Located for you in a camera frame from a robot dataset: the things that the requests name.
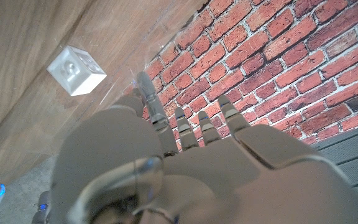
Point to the red brick print backdrop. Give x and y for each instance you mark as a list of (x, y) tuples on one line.
[(275, 46)]

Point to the small white box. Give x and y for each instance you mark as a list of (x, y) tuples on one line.
[(76, 70)]

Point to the clear cellophane sheet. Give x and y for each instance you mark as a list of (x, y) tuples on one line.
[(117, 62)]

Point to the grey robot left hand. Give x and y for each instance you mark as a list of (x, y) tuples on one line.
[(213, 180)]

